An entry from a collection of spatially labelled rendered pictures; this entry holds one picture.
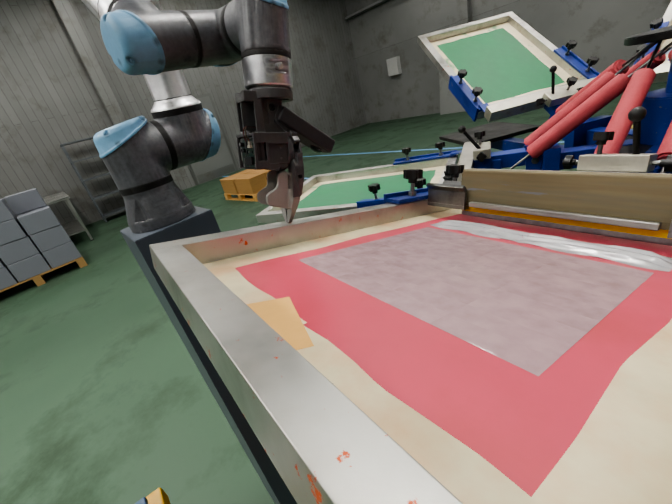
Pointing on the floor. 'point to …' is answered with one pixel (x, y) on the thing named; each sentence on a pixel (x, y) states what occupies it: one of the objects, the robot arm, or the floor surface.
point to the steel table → (72, 213)
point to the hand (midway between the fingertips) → (291, 215)
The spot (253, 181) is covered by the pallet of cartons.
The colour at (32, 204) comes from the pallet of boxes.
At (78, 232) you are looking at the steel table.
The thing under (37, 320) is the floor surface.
